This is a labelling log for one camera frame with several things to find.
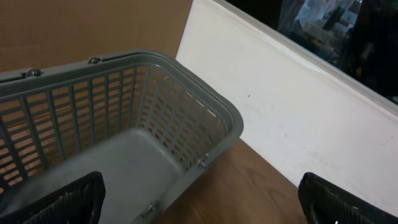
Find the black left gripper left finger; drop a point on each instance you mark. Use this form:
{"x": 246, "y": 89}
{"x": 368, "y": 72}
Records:
{"x": 78, "y": 202}

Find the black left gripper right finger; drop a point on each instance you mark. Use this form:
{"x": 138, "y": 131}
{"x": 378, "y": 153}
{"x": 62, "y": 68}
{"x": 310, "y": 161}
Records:
{"x": 323, "y": 202}

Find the grey plastic basket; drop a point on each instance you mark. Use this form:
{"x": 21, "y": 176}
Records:
{"x": 149, "y": 125}

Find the brown cardboard panel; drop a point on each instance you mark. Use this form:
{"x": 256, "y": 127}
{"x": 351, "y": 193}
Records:
{"x": 42, "y": 34}

